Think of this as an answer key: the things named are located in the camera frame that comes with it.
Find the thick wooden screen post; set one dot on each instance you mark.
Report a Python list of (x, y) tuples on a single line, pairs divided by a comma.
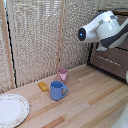
[(8, 50)]

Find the white patterned plate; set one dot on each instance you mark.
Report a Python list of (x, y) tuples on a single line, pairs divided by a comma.
[(11, 110)]

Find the thin wooden screen post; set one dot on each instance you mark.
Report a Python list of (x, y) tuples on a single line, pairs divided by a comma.
[(61, 40)]

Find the small orange block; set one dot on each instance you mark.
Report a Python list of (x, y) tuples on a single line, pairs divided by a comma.
[(43, 86)]

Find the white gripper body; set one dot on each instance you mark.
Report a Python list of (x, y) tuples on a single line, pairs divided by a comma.
[(101, 47)]

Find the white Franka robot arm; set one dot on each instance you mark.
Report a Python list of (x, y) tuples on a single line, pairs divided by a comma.
[(103, 28)]

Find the wide bamboo screen panel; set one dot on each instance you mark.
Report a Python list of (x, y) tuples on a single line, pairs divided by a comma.
[(33, 43)]

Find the blue mug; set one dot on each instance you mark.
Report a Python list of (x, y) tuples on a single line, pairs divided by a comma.
[(57, 91)]

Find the dark wooden drawer cabinet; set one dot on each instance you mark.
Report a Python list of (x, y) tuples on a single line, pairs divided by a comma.
[(116, 12)]

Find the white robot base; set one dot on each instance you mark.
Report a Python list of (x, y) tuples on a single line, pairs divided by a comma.
[(121, 118)]

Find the pink cup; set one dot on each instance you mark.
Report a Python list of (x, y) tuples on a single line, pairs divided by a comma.
[(62, 76)]

